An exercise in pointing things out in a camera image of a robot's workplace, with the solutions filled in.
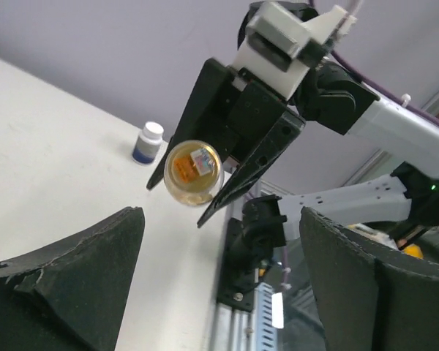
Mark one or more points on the grey slotted cable duct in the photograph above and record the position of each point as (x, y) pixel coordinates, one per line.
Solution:
(265, 333)

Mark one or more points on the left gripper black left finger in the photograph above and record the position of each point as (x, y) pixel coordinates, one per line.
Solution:
(72, 293)

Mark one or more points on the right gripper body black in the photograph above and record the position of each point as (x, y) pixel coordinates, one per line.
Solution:
(243, 112)

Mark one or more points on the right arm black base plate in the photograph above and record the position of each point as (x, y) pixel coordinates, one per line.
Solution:
(242, 255)

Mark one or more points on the clear bottle yellow capsules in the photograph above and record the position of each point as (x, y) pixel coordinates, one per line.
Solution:
(194, 172)

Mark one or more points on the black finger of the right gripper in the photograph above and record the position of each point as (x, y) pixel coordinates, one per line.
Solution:
(264, 153)
(212, 77)

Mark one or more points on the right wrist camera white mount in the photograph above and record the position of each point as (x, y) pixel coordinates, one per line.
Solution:
(279, 49)

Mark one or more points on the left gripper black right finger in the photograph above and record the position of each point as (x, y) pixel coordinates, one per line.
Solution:
(369, 296)

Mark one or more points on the aluminium mounting rail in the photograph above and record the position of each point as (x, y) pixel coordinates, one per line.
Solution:
(231, 329)

